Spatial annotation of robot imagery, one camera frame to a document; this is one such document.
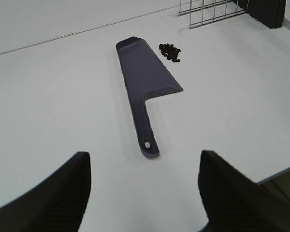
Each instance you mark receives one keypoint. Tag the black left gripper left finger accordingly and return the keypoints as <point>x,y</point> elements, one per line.
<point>57,204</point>

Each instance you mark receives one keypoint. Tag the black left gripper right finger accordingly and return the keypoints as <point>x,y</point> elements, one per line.
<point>233,203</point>

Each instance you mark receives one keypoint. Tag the grey plastic dustpan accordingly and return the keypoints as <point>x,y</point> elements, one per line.
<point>145,77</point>

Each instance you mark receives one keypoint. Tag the pile of coffee beans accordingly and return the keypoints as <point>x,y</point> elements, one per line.
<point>170,52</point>

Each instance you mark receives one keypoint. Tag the grey brush black bristles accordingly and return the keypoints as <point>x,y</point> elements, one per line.
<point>269,12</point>

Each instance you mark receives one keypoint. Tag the metal wire rack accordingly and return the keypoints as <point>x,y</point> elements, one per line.
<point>205,12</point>

